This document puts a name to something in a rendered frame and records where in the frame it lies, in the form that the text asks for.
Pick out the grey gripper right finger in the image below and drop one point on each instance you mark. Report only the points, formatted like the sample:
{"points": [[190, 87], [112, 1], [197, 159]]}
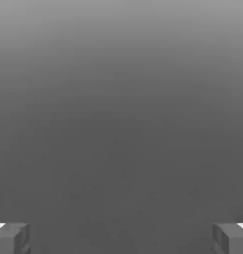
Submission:
{"points": [[233, 241]]}

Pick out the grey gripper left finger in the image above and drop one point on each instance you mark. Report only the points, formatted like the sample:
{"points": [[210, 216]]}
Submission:
{"points": [[8, 241]]}

